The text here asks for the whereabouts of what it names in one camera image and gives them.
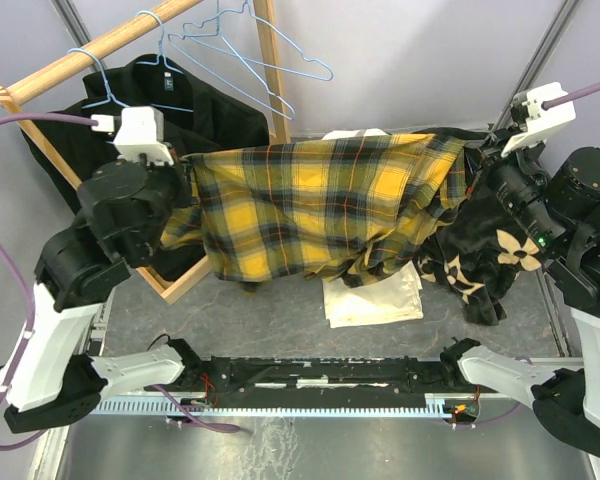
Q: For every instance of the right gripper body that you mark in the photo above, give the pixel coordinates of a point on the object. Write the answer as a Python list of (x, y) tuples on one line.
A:
[(521, 182)]

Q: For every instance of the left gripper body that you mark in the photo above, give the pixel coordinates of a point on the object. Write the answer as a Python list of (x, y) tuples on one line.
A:
[(173, 190)]

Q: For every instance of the white shirt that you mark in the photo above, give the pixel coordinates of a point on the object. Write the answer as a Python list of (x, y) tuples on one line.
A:
[(342, 134)]

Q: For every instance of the yellow plaid shirt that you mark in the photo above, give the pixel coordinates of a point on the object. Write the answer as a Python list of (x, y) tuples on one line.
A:
[(356, 209)]

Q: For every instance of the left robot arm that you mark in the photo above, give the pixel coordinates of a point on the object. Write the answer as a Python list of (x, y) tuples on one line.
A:
[(47, 383)]

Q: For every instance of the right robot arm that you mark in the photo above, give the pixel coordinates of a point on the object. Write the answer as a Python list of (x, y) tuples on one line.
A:
[(565, 402)]

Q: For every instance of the blue hanger front shirt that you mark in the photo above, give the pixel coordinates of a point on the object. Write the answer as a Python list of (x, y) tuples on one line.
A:
[(110, 96)]

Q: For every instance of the blue hanger shirt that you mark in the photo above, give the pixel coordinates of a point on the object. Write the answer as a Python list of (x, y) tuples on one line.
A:
[(170, 73), (110, 96)]

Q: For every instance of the rear black shirt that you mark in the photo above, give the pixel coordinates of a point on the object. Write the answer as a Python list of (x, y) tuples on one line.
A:
[(198, 118)]

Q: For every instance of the blue hanger rear shirt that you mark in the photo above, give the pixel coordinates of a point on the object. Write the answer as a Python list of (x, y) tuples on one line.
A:
[(170, 73)]

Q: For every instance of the black floral blanket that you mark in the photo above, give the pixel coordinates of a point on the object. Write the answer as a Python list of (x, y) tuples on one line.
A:
[(478, 257)]

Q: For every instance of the wooden clothes rack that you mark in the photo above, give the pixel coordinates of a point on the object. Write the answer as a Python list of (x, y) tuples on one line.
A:
[(12, 98)]

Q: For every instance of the cream folded cloth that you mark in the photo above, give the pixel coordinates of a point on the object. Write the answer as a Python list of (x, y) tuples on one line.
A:
[(394, 299)]

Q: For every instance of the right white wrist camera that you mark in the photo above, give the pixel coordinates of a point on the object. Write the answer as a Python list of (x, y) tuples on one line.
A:
[(534, 122)]

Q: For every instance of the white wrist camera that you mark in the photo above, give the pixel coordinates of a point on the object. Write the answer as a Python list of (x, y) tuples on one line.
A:
[(534, 122), (139, 135)]

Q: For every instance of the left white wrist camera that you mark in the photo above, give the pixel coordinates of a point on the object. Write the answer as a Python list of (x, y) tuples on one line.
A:
[(139, 135)]

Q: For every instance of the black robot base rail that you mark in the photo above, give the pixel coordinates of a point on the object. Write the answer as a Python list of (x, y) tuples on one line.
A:
[(323, 382)]

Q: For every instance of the white cable duct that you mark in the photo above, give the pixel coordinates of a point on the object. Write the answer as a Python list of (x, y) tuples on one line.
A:
[(152, 405)]

